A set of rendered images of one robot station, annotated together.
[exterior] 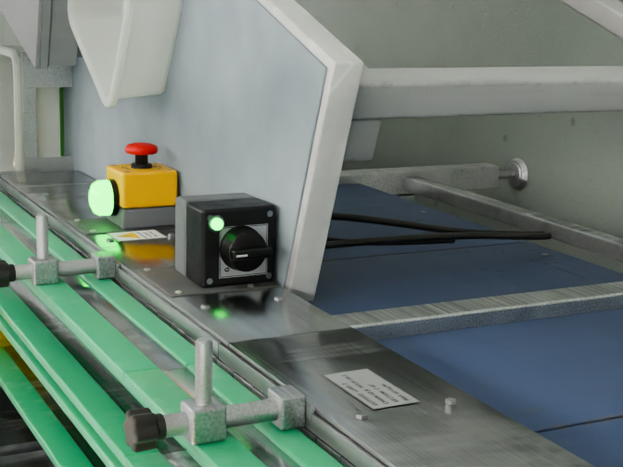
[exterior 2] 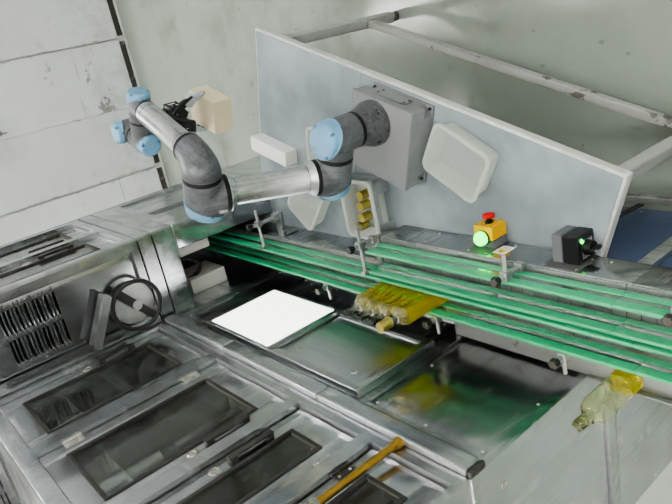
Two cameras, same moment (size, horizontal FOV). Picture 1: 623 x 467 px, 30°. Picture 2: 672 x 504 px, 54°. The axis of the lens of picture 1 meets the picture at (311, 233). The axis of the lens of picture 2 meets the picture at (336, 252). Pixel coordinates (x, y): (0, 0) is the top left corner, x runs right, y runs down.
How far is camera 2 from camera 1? 1.14 m
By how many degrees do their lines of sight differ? 12
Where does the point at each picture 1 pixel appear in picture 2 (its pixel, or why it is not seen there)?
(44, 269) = (508, 275)
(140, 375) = (617, 303)
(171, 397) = (642, 307)
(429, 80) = (633, 167)
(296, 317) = (631, 267)
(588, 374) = not seen: outside the picture
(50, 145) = (386, 217)
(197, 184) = (521, 224)
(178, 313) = (589, 277)
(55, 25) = (411, 171)
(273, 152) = (585, 209)
